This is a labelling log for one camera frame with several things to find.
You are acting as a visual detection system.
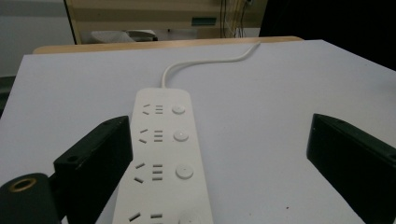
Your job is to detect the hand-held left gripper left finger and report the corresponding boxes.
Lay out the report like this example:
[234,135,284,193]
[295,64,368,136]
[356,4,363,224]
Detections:
[52,115,134,224]

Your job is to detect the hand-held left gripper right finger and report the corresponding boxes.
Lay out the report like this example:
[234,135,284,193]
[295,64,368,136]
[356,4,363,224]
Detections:
[305,113,396,224]

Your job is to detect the white power strip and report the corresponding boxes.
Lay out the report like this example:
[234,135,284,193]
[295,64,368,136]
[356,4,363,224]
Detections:
[111,88,215,224]

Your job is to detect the grey cloth bundle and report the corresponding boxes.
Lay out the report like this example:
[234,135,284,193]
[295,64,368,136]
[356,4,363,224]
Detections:
[90,29,159,44]

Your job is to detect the dark curtain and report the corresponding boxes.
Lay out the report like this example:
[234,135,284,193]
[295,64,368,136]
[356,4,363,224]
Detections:
[259,0,396,72]

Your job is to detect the wooden shelf unit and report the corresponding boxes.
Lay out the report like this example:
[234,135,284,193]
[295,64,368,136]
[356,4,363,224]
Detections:
[64,0,269,45]

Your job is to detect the white power strip cable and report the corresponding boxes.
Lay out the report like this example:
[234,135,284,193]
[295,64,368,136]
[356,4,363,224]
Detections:
[161,41,262,90]

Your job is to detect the black hanging cables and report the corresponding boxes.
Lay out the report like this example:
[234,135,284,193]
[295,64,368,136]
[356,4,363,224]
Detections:
[219,0,254,39]

